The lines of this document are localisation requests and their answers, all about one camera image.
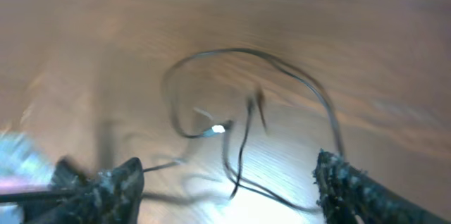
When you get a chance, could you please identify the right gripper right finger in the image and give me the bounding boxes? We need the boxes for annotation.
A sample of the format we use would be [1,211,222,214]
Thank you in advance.
[313,151,450,224]

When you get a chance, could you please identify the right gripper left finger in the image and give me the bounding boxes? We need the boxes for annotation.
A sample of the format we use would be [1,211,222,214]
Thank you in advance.
[20,157,144,224]

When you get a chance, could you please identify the black usb cable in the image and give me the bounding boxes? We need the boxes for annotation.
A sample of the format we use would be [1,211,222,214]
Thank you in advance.
[140,47,346,214]

